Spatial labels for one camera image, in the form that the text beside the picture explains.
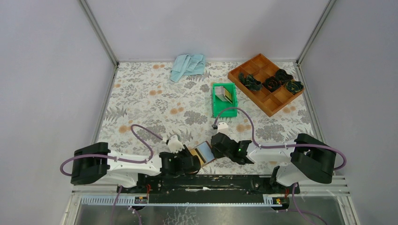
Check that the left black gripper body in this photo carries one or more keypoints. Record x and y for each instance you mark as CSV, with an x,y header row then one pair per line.
x,y
183,154

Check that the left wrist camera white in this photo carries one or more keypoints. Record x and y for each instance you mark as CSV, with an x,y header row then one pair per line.
x,y
174,144

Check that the dark rolled sock top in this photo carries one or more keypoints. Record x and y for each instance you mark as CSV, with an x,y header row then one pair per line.
x,y
282,76

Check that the brown leather card holder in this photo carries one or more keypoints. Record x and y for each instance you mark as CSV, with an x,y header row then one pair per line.
x,y
204,153

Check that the floral table mat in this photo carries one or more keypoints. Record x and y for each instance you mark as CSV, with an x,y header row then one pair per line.
x,y
144,103

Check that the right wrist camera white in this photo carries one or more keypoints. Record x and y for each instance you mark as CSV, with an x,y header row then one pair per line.
x,y
221,127

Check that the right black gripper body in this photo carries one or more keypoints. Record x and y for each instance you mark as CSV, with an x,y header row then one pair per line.
x,y
219,154

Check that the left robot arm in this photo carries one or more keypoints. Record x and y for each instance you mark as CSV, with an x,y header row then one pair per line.
x,y
97,163

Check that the dark rolled sock middle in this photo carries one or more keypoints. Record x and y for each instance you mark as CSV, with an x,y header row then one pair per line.
x,y
271,84

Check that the green plastic basket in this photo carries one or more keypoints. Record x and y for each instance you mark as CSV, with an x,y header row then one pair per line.
x,y
219,105

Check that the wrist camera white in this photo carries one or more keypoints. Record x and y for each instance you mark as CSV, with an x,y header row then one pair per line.
x,y
174,144
221,127

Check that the light blue cloth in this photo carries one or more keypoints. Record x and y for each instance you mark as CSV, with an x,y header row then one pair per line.
x,y
187,65

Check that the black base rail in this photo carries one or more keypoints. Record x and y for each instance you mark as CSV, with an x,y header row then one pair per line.
x,y
207,189

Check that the dark rolled sock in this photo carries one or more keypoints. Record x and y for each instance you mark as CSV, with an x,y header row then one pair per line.
x,y
271,84
282,76
250,82
294,87

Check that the silver credit card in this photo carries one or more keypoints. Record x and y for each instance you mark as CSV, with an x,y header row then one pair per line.
x,y
223,94

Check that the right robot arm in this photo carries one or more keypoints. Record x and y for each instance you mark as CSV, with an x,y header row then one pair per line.
x,y
305,158

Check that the dark rolled sock left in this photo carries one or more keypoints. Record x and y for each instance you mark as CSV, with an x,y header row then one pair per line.
x,y
250,82

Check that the dark rolled sock right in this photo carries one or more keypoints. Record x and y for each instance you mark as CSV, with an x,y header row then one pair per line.
x,y
294,87

